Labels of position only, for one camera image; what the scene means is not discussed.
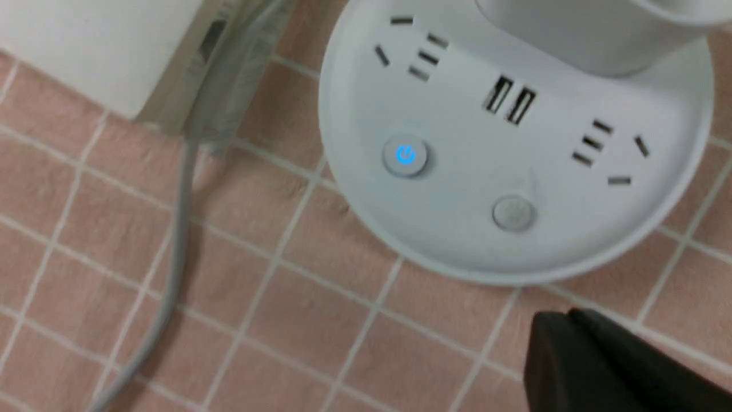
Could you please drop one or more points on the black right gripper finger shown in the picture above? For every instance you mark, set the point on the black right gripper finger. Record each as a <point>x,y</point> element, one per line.
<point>581,360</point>

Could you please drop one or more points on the white desk lamp with sockets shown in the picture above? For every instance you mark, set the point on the white desk lamp with sockets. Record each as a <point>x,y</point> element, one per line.
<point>517,142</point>

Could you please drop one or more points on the pink checkered tablecloth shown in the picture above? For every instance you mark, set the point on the pink checkered tablecloth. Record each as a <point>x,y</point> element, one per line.
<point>288,303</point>

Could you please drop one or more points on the bottom white book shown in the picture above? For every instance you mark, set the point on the bottom white book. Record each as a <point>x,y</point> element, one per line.
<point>215,72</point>

